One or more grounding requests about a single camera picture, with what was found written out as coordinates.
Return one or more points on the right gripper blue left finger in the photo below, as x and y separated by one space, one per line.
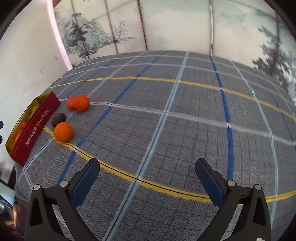
71 194

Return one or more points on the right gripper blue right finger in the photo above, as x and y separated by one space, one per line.
223 194

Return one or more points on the small red tomato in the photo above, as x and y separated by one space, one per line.
71 103
23 125

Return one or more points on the green round fruit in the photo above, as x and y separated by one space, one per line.
34 110

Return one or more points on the red gold toffee tin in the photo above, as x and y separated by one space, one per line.
19 151

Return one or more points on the dark mangosteen near tin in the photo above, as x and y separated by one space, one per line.
58 118

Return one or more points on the orange tangerine by tomato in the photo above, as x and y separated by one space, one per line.
81 103

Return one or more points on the plaid grey tablecloth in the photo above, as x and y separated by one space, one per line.
151 116

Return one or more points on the painted folding screen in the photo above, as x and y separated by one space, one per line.
250 32

